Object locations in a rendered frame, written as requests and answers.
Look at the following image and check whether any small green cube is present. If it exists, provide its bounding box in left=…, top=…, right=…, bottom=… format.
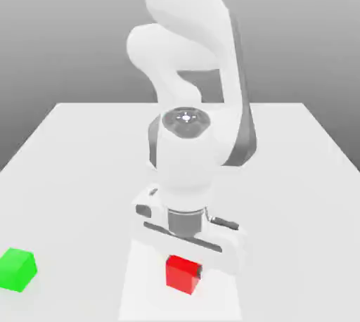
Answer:
left=0, top=247, right=39, bottom=293

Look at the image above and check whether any small red cube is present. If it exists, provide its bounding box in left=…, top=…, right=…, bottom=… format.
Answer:
left=165, top=254, right=203, bottom=296

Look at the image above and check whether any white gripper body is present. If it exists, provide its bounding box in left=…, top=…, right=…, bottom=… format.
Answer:
left=136, top=219, right=246, bottom=276

